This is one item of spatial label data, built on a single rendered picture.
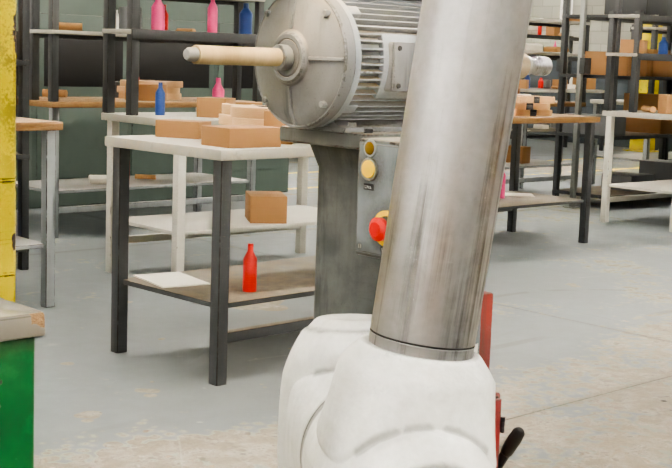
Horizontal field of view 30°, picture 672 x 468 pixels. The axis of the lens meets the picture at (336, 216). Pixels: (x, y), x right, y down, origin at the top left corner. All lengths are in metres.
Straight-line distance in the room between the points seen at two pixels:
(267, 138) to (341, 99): 2.62
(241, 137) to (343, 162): 2.37
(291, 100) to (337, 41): 0.15
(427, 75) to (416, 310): 0.21
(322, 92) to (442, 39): 1.09
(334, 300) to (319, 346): 1.12
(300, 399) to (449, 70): 0.40
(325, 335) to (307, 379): 0.05
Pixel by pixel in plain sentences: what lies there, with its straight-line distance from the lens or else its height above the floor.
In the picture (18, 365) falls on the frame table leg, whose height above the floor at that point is 0.86.
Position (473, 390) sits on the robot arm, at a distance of 1.15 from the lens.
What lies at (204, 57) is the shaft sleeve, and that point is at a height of 1.25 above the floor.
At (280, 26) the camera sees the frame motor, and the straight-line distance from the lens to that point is 2.30.
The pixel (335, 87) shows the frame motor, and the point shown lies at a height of 1.20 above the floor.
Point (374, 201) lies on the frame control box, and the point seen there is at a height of 1.02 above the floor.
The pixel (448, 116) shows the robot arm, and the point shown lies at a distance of 1.12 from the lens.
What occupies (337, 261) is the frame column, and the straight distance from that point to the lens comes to 2.43.
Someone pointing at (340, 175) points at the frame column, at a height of 1.03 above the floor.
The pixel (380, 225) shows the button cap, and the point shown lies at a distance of 2.05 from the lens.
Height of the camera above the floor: 1.25
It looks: 7 degrees down
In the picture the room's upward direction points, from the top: 2 degrees clockwise
